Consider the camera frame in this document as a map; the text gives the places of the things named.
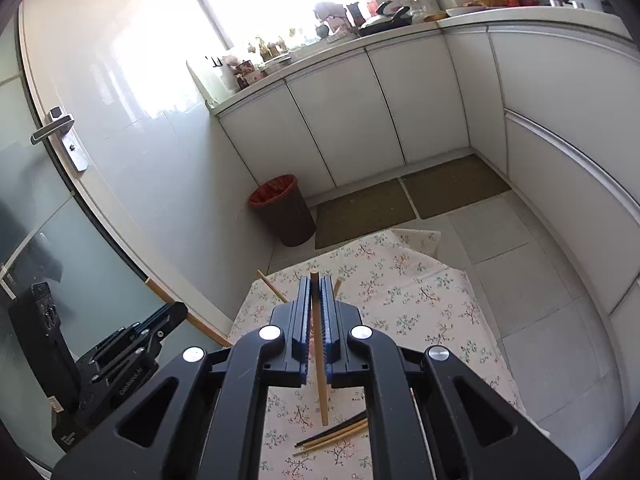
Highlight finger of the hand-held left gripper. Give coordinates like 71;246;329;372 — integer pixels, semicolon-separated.
127;302;188;343
92;327;161;366

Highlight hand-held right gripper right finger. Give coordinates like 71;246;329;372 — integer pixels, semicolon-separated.
320;275;581;480

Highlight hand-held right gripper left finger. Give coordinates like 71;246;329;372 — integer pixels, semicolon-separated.
52;275;314;480

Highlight black chopstick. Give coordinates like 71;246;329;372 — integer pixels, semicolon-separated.
294;412;368;448

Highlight pile of wooden chopsticks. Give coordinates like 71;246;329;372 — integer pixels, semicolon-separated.
292;419;370;456

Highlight floral tablecloth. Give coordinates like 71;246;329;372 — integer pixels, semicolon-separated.
227;227;523;480

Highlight dark brown trash bin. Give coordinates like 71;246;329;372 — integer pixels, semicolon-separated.
247;175;317;247

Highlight frosted glass door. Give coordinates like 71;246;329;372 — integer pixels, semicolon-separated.
0;0;236;480

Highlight red trash bag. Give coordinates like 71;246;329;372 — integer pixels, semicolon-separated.
247;175;299;211

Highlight white cabinet door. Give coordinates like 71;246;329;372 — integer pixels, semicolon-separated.
218;80;333;200
287;50;405;186
367;35;471;166
445;30;506;171

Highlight white cutting board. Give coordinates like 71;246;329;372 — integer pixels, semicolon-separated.
187;57;222;107

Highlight brown lidded jar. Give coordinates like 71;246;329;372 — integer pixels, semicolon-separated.
235;60;266;91

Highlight white cabinet drawer front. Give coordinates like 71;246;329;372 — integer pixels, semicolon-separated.
487;30;640;161
505;112;640;311

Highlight row of small dark bottles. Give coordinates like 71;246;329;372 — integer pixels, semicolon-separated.
247;35;289;59

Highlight black frying pan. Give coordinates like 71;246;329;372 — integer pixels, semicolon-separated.
359;1;414;37

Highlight grey plastic bag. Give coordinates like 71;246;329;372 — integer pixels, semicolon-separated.
313;0;348;28

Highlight white kitchen countertop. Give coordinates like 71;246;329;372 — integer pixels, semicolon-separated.
207;7;631;116

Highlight metal door handle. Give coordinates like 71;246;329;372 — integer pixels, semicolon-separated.
31;106;90;172

